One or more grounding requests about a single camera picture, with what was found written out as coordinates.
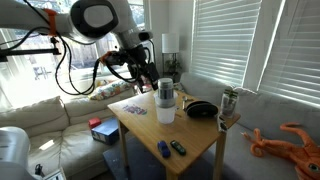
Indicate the red small box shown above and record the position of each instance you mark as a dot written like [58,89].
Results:
[94,122]

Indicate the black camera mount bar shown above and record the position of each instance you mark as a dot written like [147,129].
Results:
[30,52]

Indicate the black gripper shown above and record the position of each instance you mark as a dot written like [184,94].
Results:
[142,65]

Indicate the wide white window blind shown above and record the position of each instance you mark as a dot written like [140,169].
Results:
[223,40]

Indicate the patterned white pillow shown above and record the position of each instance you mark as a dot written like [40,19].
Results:
[110,90]

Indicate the dark blue rug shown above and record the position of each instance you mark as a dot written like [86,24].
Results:
[143,166]

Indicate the printed paper strip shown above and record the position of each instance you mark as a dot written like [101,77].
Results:
[222,125]

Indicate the grey sofa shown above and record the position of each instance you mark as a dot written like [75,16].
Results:
[266,116]

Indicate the frosted plastic cup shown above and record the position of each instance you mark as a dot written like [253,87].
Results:
[165,115]

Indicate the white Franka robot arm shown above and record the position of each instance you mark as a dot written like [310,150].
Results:
[93,16]

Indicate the black bowl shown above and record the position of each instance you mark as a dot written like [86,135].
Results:
[201,110]

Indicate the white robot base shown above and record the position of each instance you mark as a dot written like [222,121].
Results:
[13,150]

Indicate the wooden table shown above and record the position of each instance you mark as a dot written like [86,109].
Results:
[196,133]

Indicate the blue toy car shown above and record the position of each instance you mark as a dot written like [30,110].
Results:
[163,149]

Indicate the glass jar with plant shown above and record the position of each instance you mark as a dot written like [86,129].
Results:
[229,104]

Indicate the orange octopus plush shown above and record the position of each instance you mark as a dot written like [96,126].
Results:
[283,150]

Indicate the metal spoon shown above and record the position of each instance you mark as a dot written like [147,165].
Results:
[184,100]

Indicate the green houseplant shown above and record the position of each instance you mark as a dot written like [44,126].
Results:
[173,66]

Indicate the cream sofa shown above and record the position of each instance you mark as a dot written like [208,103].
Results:
[50,133]

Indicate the narrow white window blind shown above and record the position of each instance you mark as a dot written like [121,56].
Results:
[296,50]

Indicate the blue cardboard box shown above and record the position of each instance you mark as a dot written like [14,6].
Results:
[106,131]

